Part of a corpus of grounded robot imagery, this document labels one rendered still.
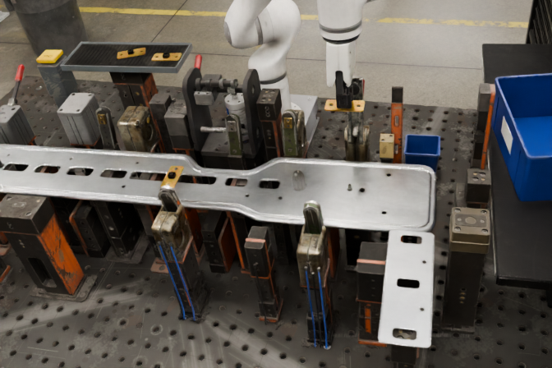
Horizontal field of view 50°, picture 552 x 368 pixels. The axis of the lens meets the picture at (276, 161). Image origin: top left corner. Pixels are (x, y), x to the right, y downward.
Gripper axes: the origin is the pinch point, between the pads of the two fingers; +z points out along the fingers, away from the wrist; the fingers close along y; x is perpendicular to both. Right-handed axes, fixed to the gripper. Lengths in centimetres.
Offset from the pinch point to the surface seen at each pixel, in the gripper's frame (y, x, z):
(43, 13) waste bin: -209, -231, 90
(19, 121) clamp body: -17, -102, 25
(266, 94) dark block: -21.4, -24.5, 15.5
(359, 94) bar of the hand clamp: -14.6, 1.2, 9.9
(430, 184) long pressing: -3.7, 19.1, 27.9
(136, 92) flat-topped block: -30, -68, 22
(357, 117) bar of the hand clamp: -14.5, 0.6, 16.8
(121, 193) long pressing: 7, -58, 27
